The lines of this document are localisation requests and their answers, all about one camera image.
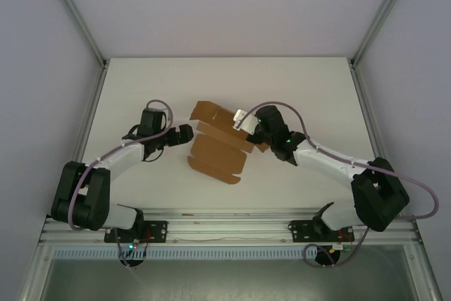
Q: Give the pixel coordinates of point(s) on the brown cardboard paper box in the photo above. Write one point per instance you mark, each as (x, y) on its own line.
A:
(215, 153)

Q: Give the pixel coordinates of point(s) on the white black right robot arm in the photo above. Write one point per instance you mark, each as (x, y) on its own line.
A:
(324, 160)

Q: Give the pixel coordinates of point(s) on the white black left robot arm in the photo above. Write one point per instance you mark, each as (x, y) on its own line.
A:
(120, 155)

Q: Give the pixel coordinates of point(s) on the aluminium table edge rail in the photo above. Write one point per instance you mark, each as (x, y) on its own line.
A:
(366, 110)
(89, 114)

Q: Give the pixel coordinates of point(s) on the aluminium mounting rail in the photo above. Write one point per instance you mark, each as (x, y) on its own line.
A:
(229, 227)

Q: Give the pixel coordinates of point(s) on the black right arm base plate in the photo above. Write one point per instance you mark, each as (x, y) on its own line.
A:
(299, 231)

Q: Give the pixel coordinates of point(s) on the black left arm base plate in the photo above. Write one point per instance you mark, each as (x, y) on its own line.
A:
(158, 231)

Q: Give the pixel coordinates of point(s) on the aluminium frame post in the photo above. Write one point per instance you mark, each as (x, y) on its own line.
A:
(384, 15)
(75, 15)

